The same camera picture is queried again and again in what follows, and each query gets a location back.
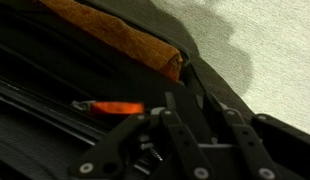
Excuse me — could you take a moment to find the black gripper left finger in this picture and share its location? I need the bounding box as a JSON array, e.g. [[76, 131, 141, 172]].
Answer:
[[68, 91, 216, 180]]

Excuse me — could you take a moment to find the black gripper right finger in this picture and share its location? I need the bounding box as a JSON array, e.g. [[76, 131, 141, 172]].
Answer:
[[203, 91, 310, 180]]

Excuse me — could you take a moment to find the red suitcase tag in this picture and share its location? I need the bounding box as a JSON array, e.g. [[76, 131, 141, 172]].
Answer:
[[90, 100, 145, 117]]

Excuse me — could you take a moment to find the black fabric suitcase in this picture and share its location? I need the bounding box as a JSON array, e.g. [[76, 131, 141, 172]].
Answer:
[[0, 0, 213, 180]]

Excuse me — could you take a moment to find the orange towel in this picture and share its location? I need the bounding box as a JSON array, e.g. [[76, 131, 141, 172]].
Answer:
[[38, 0, 185, 83]]

